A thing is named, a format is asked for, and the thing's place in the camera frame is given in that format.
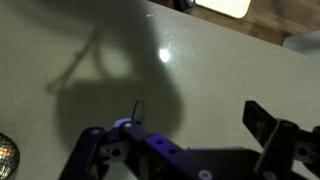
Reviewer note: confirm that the black wire mesh basket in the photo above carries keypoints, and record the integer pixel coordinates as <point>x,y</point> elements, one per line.
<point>9,157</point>

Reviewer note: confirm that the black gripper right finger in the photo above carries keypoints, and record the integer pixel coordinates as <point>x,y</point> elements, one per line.
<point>258,121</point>

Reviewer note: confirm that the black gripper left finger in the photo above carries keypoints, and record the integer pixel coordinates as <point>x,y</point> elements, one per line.
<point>138,114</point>

